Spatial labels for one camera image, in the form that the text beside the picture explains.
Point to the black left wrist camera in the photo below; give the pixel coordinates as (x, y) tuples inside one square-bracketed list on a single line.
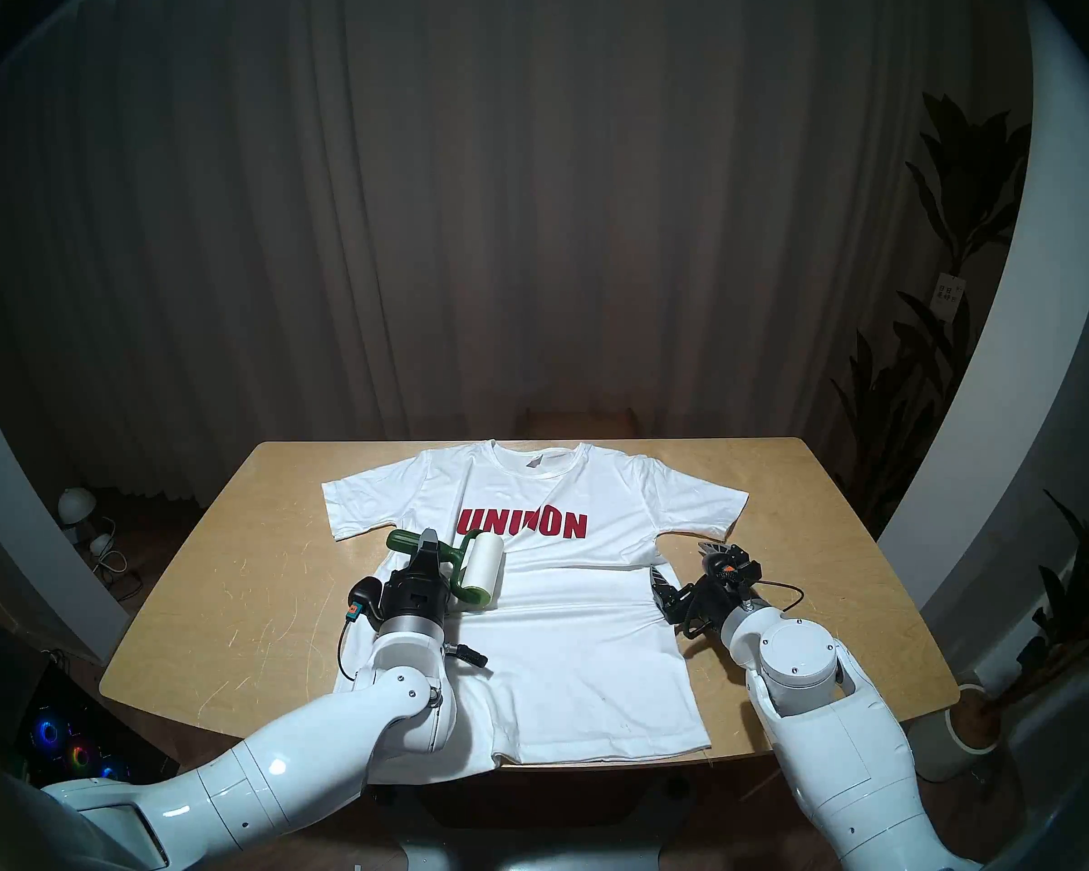
[(363, 601)]

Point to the brown wooden chair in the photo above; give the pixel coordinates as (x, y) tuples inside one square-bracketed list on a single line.
[(581, 425)]

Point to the white curved pillar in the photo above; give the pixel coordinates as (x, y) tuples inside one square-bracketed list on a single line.
[(18, 533), (1007, 379)]

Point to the black computer with rgb fans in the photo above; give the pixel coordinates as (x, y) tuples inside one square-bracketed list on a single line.
[(54, 733)]

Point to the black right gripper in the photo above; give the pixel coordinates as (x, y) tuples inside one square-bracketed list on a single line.
[(703, 601)]

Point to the white paper plant tag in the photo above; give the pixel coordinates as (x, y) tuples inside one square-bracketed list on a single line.
[(947, 296)]

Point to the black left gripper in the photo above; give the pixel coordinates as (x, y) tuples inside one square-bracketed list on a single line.
[(413, 597)]

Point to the small white round lamp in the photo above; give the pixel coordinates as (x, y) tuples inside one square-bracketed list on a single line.
[(101, 544)]

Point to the plant in white pot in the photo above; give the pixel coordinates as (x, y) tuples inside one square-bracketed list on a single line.
[(948, 742)]

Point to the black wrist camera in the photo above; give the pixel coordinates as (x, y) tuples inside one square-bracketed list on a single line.
[(363, 601), (740, 570)]

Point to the tall dark leafy plant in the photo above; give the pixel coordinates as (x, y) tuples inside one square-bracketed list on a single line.
[(966, 189)]

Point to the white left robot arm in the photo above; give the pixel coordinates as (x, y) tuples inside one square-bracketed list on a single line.
[(281, 778)]

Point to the white mushroom lamp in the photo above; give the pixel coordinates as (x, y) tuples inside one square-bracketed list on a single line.
[(76, 504)]

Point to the white t-shirt red print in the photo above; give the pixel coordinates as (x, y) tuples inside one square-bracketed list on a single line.
[(581, 660)]

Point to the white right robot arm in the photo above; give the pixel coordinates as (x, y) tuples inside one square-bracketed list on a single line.
[(826, 742)]

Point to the beige pleated curtain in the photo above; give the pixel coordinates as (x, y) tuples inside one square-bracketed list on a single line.
[(508, 198)]

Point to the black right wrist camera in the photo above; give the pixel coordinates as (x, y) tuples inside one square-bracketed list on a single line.
[(740, 570)]

